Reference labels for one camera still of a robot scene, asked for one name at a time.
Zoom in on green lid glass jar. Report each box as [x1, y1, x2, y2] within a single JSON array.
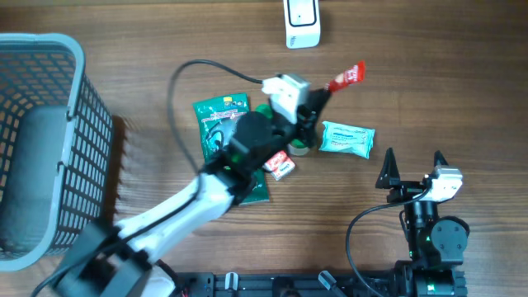
[[287, 139, 312, 157]]

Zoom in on mint wet wipes pack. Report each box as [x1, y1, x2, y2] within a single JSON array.
[[319, 121, 375, 159]]

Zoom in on yellow red sauce bottle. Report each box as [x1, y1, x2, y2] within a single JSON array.
[[255, 104, 273, 119]]

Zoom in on small red tissue box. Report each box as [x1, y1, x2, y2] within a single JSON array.
[[263, 151, 295, 181]]

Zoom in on red coffee stick sachet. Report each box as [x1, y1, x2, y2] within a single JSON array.
[[324, 61, 365, 93]]

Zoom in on green 3M gloves packet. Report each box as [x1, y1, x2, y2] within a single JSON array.
[[191, 92, 271, 207]]

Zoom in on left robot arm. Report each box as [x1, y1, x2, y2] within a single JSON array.
[[43, 88, 331, 297]]

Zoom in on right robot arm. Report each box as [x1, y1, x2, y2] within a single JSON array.
[[375, 148, 470, 297]]

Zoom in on grey plastic mesh basket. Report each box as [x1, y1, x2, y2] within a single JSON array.
[[1, 33, 114, 272]]

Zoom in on black right camera cable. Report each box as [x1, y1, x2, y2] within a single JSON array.
[[345, 186, 433, 297]]

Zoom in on black camera cable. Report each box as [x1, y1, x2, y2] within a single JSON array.
[[31, 59, 265, 297], [345, 186, 433, 297]]

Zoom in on black left camera cable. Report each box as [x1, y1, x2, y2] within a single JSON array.
[[31, 59, 265, 297]]

